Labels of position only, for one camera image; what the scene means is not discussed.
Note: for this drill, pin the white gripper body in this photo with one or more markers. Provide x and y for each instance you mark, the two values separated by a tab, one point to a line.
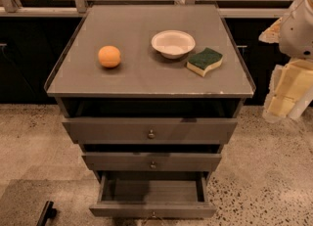
297	35

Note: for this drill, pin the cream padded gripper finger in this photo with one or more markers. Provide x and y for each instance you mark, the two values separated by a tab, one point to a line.
290	90

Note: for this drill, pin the grey bottom drawer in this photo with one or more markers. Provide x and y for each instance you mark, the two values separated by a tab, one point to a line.
140	194

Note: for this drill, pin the grey drawer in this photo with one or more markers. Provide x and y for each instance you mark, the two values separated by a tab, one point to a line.
151	161
155	131
140	194

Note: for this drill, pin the grey drawer cabinet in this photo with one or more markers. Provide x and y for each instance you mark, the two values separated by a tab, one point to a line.
145	84

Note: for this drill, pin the grey middle drawer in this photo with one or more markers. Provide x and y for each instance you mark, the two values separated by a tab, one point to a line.
151	161

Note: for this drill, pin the grey top drawer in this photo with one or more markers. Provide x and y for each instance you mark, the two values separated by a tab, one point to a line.
155	131

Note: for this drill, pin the green yellow sponge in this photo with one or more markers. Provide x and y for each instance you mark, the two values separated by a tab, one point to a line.
203	62

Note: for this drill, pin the white paper bowl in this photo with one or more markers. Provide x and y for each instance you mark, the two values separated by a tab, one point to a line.
173	44

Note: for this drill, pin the orange fruit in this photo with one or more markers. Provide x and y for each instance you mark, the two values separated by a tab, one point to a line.
109	57

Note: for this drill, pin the black object on floor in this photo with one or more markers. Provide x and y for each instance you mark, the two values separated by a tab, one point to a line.
48	212

